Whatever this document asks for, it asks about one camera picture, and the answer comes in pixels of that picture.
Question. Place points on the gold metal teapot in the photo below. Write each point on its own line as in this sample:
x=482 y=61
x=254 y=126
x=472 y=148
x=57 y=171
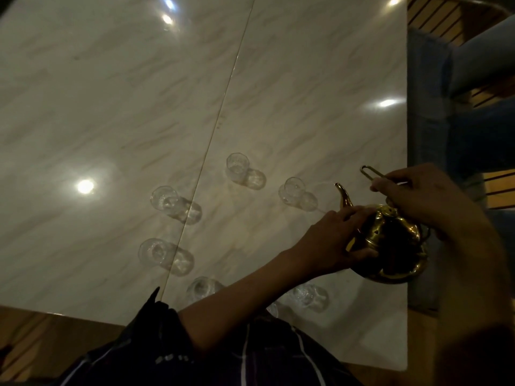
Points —
x=396 y=247

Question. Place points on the person's left forearm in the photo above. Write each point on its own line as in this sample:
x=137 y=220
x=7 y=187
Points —
x=241 y=301

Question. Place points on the person's left hand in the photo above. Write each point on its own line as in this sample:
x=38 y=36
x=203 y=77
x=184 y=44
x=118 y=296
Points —
x=322 y=245

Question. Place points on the person's right fingers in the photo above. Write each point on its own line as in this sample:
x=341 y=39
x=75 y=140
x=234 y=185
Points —
x=388 y=184

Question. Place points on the dark striped shirt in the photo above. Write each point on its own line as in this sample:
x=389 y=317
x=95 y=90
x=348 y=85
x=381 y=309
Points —
x=257 y=357

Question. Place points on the person's left thumb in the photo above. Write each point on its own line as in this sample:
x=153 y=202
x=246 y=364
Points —
x=364 y=257

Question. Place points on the person's right forearm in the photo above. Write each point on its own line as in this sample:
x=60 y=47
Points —
x=470 y=277

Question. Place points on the blue upholstered chair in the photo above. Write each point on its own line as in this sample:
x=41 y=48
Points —
x=426 y=116

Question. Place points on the group of clear glass cups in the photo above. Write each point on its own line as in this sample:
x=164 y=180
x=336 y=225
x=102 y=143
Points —
x=237 y=166

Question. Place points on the person's right hand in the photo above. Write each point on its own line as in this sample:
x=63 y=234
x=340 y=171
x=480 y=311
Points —
x=426 y=196

